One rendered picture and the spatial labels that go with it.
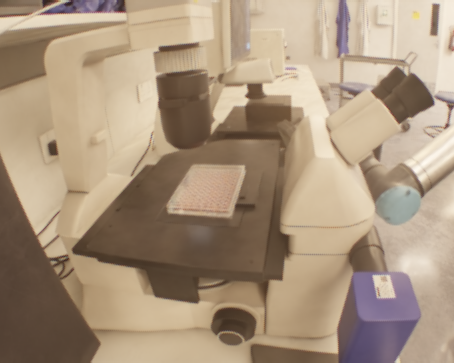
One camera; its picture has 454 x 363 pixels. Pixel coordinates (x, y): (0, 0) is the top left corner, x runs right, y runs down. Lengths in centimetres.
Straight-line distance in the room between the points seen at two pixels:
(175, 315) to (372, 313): 31
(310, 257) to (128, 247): 22
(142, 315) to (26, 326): 29
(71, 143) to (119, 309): 27
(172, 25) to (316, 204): 25
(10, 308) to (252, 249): 25
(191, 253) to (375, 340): 21
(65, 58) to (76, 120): 9
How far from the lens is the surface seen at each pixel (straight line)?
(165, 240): 38
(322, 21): 607
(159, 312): 50
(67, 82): 46
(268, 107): 109
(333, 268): 39
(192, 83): 38
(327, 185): 33
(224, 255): 34
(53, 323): 27
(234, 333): 44
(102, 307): 55
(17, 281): 24
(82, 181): 50
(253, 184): 46
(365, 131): 36
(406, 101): 37
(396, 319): 29
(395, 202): 63
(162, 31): 36
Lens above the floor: 118
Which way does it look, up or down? 28 degrees down
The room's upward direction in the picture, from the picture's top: 4 degrees counter-clockwise
